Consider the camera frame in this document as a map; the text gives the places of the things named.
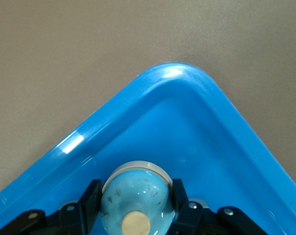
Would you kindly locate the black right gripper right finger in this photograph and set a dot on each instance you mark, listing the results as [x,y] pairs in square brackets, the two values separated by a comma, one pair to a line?
[191,220]

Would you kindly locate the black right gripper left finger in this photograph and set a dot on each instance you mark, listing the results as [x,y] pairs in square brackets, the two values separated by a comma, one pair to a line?
[72,220]

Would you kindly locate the light blue service bell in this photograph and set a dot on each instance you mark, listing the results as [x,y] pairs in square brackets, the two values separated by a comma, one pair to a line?
[133,191]

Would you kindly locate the blue plastic tray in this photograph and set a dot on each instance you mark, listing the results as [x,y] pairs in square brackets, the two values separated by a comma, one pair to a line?
[187,134]

